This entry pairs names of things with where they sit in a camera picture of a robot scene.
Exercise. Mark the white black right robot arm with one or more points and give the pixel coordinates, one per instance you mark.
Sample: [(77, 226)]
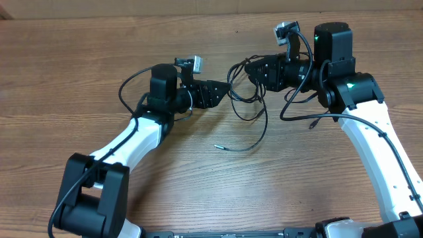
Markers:
[(356, 102)]

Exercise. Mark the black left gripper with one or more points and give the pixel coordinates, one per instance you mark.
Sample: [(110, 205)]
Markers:
[(210, 100)]

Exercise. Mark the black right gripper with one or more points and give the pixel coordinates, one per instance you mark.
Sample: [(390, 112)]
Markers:
[(271, 77)]

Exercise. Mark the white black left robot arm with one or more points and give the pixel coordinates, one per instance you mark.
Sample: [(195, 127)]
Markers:
[(93, 196)]

